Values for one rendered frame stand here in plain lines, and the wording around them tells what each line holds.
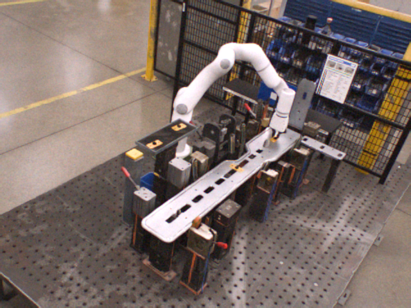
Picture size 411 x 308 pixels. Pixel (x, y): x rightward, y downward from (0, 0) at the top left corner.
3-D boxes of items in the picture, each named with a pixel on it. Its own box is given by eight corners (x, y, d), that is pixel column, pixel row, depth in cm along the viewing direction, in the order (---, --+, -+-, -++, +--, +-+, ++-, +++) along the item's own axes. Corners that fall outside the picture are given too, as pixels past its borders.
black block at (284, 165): (277, 208, 271) (289, 170, 254) (262, 199, 275) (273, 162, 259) (283, 202, 277) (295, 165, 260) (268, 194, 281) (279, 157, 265)
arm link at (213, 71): (187, 110, 281) (183, 122, 267) (172, 98, 277) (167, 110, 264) (239, 54, 257) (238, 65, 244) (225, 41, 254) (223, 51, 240)
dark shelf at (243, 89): (330, 136, 293) (331, 133, 291) (220, 88, 330) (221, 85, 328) (341, 126, 309) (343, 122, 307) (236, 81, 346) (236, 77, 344)
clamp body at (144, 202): (141, 257, 222) (146, 203, 202) (125, 246, 226) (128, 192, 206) (154, 247, 229) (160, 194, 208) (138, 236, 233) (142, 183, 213)
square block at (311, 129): (301, 172, 307) (316, 129, 286) (291, 167, 310) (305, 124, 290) (306, 168, 312) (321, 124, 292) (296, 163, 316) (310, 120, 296)
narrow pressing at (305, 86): (301, 129, 296) (316, 83, 277) (286, 122, 301) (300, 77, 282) (302, 129, 296) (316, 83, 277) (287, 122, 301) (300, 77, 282)
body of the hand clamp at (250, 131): (246, 169, 300) (257, 126, 280) (237, 165, 303) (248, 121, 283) (250, 165, 304) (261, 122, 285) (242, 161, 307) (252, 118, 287)
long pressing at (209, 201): (173, 248, 191) (173, 246, 190) (135, 223, 200) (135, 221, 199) (304, 136, 290) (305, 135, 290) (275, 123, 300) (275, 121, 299)
